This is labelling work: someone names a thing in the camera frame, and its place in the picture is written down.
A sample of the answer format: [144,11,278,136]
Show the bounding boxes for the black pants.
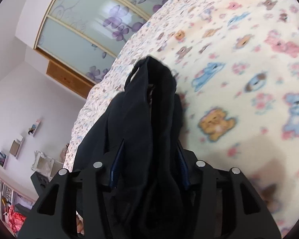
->
[73,56,193,238]

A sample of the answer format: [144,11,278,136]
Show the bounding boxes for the cartoon bear print blanket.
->
[143,0,299,236]

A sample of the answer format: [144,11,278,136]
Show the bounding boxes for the glass sliding door wardrobe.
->
[35,0,168,98]

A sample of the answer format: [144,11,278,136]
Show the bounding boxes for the small floral bed sheet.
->
[64,0,238,170]

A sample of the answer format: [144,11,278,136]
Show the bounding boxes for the white ornate wall shelf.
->
[31,151,63,180]

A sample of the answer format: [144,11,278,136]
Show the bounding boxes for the long wooden wall shelf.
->
[0,174,38,238]

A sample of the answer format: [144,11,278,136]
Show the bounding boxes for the white wall shelf box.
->
[9,135,24,159]

